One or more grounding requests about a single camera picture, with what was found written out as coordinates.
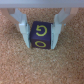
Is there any purple block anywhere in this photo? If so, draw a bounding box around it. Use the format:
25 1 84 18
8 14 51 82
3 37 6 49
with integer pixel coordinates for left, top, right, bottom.
28 21 56 50

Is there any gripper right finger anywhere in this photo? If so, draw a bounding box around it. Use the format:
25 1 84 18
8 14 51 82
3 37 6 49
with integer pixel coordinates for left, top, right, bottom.
52 8 80 47

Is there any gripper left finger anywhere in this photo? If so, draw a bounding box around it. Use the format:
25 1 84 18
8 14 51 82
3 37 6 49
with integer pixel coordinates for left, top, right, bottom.
3 8 33 49

